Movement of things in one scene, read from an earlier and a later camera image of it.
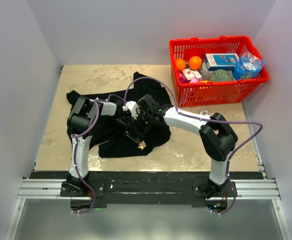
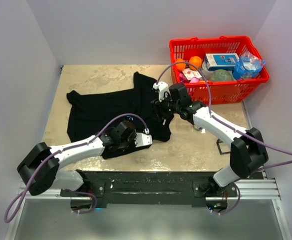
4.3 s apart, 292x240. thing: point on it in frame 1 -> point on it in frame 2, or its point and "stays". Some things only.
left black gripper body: x=124 y=123 -> x=126 y=144
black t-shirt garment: x=126 y=122 stays
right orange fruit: x=195 y=63 stays
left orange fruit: x=180 y=64 stays
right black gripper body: x=145 y=121 -> x=167 y=108
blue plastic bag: x=249 y=66 stays
